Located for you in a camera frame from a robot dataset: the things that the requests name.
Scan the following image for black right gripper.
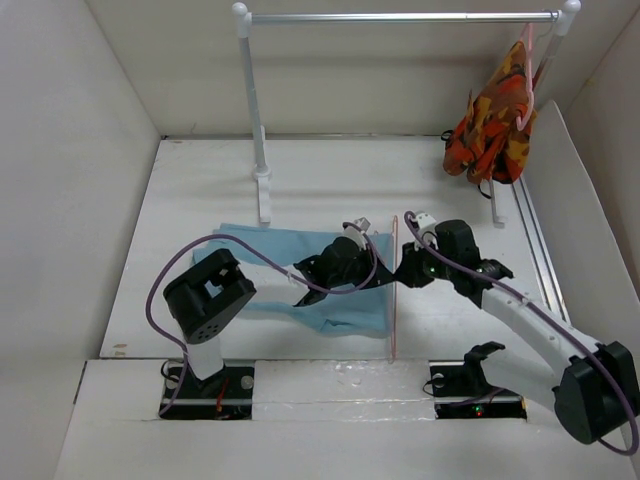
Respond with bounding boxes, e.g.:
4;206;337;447
391;236;457;288

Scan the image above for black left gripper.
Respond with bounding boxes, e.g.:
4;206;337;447
327;244;393;291

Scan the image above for light blue trousers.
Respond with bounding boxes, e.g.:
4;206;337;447
192;223;394;337

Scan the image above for pink wire hanger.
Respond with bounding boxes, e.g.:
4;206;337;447
389;215;399;364

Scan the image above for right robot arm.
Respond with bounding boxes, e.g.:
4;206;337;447
394;211;639;456

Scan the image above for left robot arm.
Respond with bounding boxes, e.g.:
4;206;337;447
163;225;395;397

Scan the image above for pink hanger holding garment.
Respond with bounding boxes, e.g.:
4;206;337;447
516;23;535;131

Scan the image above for orange camouflage garment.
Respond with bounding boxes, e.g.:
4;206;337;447
443;40;537;185

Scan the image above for white clothes rack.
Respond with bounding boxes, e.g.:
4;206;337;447
232;1;582;226

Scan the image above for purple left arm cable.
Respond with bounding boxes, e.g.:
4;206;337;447
146;222;377;416

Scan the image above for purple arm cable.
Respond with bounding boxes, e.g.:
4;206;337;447
146;222;377;416
403;209;640;455

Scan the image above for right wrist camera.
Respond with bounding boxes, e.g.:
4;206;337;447
413;211;437;243

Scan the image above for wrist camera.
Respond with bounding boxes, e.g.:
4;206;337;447
413;211;437;243
342;217;371;250

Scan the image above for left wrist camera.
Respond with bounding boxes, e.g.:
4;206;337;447
342;217;371;250

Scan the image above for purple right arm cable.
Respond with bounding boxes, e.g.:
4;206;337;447
403;209;640;455

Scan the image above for aluminium rail right side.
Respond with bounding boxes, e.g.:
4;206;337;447
512;177;571;324

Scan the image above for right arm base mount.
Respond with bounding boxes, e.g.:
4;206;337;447
422;361;527;420

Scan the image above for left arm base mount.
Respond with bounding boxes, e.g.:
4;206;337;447
158;360;255;421

